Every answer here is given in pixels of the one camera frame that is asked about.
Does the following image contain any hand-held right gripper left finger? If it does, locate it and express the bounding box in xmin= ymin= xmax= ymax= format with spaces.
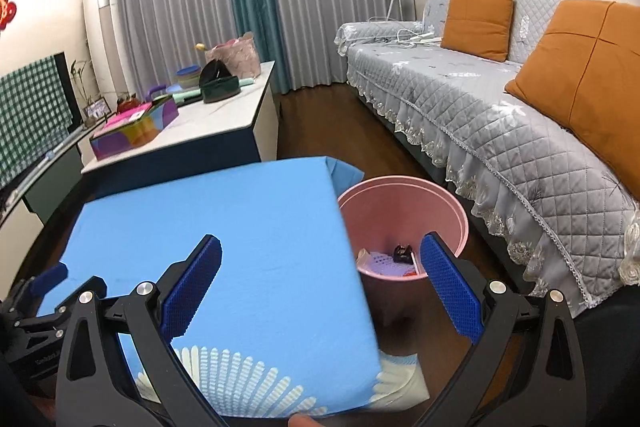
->
xmin=55 ymin=234 xmax=223 ymax=427

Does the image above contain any bamboo plant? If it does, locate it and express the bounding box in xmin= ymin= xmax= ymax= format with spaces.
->
xmin=70 ymin=59 xmax=98 ymax=128

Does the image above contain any television stand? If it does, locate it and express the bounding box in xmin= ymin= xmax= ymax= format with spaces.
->
xmin=0 ymin=127 xmax=101 ymax=228

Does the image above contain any black television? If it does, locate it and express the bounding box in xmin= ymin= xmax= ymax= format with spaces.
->
xmin=0 ymin=52 xmax=81 ymax=192

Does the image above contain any orange cushion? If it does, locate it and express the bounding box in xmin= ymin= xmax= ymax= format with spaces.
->
xmin=505 ymin=0 xmax=640 ymax=180
xmin=440 ymin=0 xmax=515 ymax=62

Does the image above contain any black bowl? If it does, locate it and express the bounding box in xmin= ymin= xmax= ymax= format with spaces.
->
xmin=198 ymin=59 xmax=233 ymax=88

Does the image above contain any green checked cloth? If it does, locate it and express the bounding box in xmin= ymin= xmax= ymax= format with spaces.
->
xmin=0 ymin=55 xmax=71 ymax=188

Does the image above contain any white power strip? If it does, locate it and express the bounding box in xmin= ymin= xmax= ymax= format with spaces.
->
xmin=397 ymin=29 xmax=443 ymax=48

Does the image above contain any green round tin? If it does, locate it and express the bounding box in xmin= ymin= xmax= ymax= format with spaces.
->
xmin=201 ymin=76 xmax=242 ymax=104

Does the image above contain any red knot decoration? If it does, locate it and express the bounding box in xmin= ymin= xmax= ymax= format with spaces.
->
xmin=0 ymin=0 xmax=18 ymax=32

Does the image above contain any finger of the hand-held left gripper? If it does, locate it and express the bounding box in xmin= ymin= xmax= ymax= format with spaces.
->
xmin=10 ymin=262 xmax=69 ymax=305
xmin=54 ymin=277 xmax=108 ymax=315

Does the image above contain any blue tablecloth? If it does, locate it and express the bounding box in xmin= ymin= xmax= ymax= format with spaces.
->
xmin=37 ymin=155 xmax=431 ymax=418

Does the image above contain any white standing air conditioner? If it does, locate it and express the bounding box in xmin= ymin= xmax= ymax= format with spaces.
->
xmin=82 ymin=0 xmax=132 ymax=100

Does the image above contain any white top coffee table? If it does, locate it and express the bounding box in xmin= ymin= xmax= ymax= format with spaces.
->
xmin=81 ymin=60 xmax=279 ymax=198

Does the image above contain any multicoloured box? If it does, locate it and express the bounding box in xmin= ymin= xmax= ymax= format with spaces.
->
xmin=89 ymin=98 xmax=180 ymax=161

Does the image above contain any stack of coloured bowls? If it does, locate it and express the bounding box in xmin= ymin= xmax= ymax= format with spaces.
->
xmin=175 ymin=66 xmax=202 ymax=88

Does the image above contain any pink quilted basket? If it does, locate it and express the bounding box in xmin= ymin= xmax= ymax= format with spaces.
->
xmin=204 ymin=33 xmax=262 ymax=80

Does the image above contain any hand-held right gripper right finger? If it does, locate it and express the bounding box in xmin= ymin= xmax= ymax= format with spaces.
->
xmin=420 ymin=231 xmax=588 ymax=427

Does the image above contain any purple textured pad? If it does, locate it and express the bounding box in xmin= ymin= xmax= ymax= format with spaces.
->
xmin=365 ymin=254 xmax=401 ymax=278

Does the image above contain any mint green mat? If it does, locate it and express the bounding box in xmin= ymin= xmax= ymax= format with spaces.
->
xmin=167 ymin=79 xmax=257 ymax=102

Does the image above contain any grey quilted sofa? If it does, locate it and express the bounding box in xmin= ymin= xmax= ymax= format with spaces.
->
xmin=334 ymin=0 xmax=640 ymax=310

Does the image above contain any small photo frame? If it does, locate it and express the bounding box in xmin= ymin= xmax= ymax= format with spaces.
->
xmin=84 ymin=98 xmax=110 ymax=122

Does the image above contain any pink waste bin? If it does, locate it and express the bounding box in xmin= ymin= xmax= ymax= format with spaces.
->
xmin=336 ymin=177 xmax=469 ymax=282

